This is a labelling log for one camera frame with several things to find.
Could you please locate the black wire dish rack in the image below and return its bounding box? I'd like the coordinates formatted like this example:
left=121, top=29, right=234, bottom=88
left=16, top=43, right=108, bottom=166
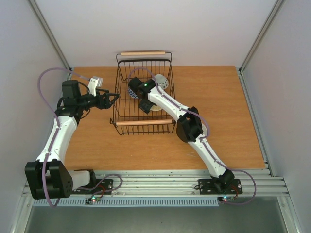
left=110, top=51, right=175, bottom=135

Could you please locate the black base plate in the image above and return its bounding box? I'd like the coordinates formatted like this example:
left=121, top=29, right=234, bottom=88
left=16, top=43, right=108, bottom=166
left=195, top=179, right=243, bottom=195
left=71, top=179, right=113, bottom=195

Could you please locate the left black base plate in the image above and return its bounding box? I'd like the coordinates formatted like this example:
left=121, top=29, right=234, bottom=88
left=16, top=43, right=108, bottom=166
left=71, top=179, right=113, bottom=195

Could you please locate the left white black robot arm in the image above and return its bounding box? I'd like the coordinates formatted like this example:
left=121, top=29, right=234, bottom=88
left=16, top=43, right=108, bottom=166
left=25, top=78, right=119, bottom=200

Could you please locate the grey slotted cable duct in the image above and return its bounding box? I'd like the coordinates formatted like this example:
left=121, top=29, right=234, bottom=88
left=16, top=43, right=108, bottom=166
left=32, top=197, right=219, bottom=207

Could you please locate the red patterned bowl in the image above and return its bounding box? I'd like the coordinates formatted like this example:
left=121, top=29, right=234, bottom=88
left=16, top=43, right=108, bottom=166
left=128, top=87, right=139, bottom=100

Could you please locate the circuit board with leds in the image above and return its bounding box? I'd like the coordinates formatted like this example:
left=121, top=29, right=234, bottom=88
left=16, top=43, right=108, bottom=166
left=218, top=196, right=236, bottom=202
left=85, top=197, right=101, bottom=204

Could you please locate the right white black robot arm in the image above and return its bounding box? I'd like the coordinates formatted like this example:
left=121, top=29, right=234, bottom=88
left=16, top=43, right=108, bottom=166
left=128, top=77, right=235, bottom=194

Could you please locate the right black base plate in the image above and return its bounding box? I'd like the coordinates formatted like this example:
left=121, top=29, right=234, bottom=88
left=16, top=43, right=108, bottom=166
left=195, top=179, right=243, bottom=195

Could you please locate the aluminium corner post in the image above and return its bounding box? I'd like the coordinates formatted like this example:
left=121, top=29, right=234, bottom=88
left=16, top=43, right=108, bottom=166
left=239, top=0, right=285, bottom=73
left=27, top=0, right=71, bottom=69

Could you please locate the left circuit board with leds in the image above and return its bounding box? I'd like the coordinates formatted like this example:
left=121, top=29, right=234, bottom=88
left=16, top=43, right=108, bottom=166
left=85, top=197, right=101, bottom=204

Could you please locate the left aluminium corner post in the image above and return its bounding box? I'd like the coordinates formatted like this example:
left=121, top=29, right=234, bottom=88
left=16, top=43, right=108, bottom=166
left=27, top=0, right=71, bottom=69

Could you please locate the white bowl with brown diamonds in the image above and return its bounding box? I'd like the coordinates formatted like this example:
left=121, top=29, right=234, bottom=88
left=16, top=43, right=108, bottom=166
left=155, top=74, right=169, bottom=90

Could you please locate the right circuit board with leds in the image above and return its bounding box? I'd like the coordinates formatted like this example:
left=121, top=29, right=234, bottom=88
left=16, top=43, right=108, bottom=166
left=218, top=196, right=236, bottom=202

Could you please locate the aluminium rail frame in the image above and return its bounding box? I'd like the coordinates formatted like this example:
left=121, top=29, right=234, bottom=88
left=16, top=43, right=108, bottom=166
left=22, top=169, right=290, bottom=197

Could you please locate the right aluminium corner post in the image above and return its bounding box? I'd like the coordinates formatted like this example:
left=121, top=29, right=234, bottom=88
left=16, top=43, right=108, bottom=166
left=239, top=0, right=285, bottom=73

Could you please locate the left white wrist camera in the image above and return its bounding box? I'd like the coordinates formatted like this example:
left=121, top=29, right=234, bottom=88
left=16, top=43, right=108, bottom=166
left=88, top=76, right=103, bottom=96

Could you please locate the teal yellow sun bowl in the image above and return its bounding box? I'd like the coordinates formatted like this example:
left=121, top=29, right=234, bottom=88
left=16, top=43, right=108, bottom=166
left=150, top=105, right=162, bottom=111

